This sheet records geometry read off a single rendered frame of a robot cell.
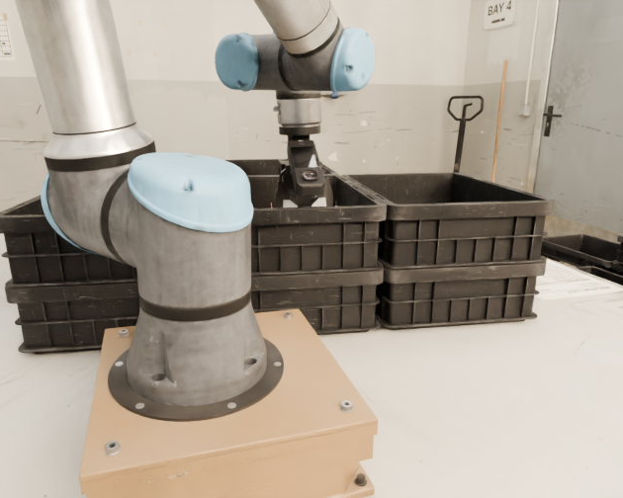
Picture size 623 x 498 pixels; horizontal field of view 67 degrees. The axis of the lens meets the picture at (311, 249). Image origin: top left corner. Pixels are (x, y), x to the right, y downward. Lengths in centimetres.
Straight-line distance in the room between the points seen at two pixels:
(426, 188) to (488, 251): 38
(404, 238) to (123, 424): 52
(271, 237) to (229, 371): 32
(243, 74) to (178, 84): 357
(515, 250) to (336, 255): 32
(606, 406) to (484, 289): 27
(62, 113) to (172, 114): 370
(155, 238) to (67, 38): 21
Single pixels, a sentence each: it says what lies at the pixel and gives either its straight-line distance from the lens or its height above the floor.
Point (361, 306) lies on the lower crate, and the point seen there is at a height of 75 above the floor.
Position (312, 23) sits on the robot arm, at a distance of 59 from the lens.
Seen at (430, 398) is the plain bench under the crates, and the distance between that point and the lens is 69.
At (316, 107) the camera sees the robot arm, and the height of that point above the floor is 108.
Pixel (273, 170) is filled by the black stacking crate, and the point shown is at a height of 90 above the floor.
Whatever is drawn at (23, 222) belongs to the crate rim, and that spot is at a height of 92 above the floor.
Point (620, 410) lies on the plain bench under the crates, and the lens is 77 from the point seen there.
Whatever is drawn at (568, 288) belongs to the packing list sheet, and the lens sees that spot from 119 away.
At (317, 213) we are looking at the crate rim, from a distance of 74.
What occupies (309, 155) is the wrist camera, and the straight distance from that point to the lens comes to 77.
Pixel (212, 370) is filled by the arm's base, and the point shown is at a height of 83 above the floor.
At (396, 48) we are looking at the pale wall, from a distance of 483.
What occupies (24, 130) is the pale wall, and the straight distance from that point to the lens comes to 434.
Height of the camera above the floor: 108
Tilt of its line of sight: 16 degrees down
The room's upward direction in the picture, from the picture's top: straight up
